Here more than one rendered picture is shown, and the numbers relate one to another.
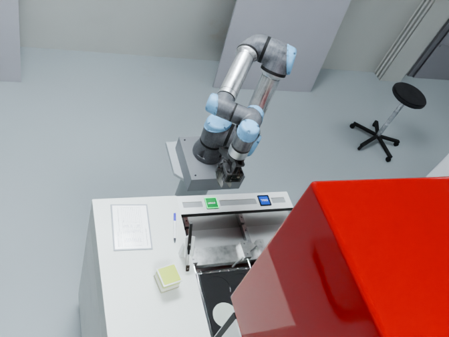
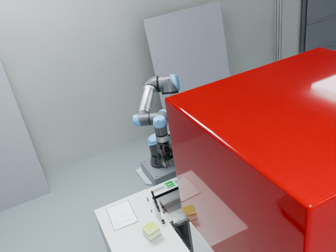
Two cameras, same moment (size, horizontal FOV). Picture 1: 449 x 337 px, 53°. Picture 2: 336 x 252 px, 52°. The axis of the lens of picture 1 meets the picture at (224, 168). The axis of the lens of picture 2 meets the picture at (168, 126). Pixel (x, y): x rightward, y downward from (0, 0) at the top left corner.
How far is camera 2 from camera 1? 0.67 m
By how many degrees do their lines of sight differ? 20
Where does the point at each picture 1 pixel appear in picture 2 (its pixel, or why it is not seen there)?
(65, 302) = not seen: outside the picture
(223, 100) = (141, 114)
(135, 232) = (125, 216)
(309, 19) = (207, 74)
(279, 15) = (188, 81)
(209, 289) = (185, 232)
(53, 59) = (66, 171)
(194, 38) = not seen: hidden behind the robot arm
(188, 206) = (155, 191)
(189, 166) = (151, 173)
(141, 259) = (133, 229)
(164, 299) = (154, 244)
